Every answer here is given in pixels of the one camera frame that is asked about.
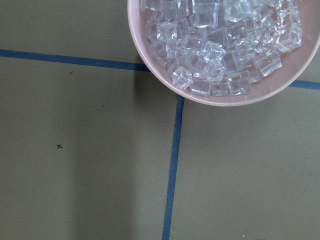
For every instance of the pink bowl of ice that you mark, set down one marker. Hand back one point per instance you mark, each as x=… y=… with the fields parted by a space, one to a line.
x=294 y=62

